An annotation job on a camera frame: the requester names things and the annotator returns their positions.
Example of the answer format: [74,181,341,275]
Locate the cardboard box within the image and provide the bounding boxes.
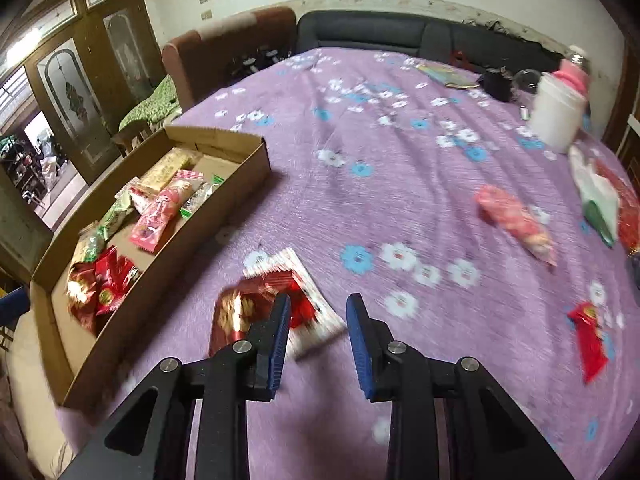
[30,125,273,408]

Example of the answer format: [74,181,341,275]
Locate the green cloth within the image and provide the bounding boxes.
[118,74,182,131]

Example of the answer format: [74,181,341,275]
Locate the pink plastic container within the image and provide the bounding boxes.
[557,46,591,93]

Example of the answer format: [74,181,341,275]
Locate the purple floral blanket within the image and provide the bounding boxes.
[60,47,640,480]

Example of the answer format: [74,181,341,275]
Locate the red gold snack packet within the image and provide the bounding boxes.
[66,262,101,333]
[209,280,281,356]

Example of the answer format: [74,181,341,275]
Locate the clear glass bowl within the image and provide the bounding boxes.
[514,69,543,95]

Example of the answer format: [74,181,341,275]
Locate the wooden glass doors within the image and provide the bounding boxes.
[0,0,166,186]

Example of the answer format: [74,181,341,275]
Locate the black pouch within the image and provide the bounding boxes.
[477,69,516,101]

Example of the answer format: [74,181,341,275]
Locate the blue chair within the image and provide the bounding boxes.
[0,285,31,331]

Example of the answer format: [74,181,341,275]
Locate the pink red snack packet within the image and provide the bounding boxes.
[474,185,558,267]

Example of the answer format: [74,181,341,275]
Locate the yellow green snack packet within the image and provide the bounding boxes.
[417,62,481,90]

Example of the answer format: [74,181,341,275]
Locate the small red snack packet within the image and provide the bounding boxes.
[567,301,611,385]

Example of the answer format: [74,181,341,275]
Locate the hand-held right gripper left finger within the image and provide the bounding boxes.
[60,292,292,480]

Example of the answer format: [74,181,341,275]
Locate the brown armchair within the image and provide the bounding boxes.
[161,6,297,111]

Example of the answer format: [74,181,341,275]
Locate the white red snack packet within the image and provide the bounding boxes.
[242,247,348,361]

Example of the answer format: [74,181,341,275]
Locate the beige snack bar packet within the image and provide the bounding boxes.
[135,147,198,193]

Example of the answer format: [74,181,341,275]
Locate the white plastic jar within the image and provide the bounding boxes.
[529,71,588,153]

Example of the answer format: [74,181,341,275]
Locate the dark grey sofa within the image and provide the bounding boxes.
[296,9,566,73]

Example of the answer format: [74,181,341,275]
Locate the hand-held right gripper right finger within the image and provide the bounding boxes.
[345,293,576,480]

